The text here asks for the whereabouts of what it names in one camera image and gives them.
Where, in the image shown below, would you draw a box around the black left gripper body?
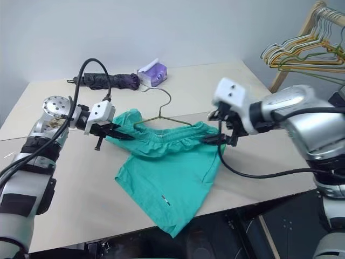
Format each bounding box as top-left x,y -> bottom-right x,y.
89,122 -> 114,151

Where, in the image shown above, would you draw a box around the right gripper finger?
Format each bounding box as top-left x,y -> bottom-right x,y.
204,133 -> 230,141
200,138 -> 230,145

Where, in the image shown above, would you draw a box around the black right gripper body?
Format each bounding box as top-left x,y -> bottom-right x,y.
206,103 -> 244,148

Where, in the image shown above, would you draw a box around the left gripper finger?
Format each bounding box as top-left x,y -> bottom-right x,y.
106,131 -> 135,141
109,123 -> 135,139

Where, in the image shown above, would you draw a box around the olive wire hanger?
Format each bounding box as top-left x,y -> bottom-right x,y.
133,86 -> 194,129

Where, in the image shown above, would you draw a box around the green shorts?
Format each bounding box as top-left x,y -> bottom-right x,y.
105,107 -> 226,239

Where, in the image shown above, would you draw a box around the folded dark purple umbrella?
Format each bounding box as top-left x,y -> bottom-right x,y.
66,72 -> 141,91

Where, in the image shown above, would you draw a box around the purple white tissue box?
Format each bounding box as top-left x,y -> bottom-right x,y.
136,57 -> 168,88

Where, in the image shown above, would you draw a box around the wooden clothes rack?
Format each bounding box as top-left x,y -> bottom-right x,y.
267,0 -> 345,94

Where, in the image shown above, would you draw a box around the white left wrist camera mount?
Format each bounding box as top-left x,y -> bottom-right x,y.
84,100 -> 117,136

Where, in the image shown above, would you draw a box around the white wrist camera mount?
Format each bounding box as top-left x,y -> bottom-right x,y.
211,77 -> 259,136
84,100 -> 117,136

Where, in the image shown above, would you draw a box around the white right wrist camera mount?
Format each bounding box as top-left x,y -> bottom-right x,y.
211,77 -> 259,136

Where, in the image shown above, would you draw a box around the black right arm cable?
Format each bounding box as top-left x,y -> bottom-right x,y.
216,106 -> 345,179

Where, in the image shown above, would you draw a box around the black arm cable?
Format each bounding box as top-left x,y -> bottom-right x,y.
0,57 -> 113,178
216,106 -> 345,179

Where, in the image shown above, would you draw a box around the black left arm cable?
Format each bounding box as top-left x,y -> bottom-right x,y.
0,57 -> 113,178

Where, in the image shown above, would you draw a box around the black base plate with screws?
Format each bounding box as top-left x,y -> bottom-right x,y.
258,188 -> 328,259

